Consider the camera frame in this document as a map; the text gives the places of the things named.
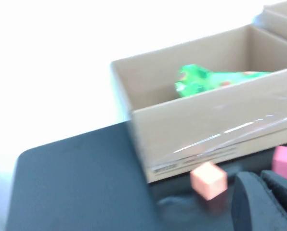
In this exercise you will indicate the cardboard box with white label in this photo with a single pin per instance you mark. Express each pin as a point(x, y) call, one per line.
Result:
point(283, 21)

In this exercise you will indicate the cardboard box with F2 print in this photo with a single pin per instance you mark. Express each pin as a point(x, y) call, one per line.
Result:
point(206, 125)

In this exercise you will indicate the magenta foam cube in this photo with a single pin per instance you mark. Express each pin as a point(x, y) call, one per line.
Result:
point(285, 161)

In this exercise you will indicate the orange foam cube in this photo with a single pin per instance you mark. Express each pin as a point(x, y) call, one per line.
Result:
point(208, 180)

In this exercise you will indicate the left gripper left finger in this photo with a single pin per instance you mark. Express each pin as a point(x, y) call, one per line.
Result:
point(249, 204)

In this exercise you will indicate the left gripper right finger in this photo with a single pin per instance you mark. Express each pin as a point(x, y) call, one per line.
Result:
point(285, 190)

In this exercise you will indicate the green potato chips bag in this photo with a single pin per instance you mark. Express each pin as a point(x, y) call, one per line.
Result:
point(196, 81)

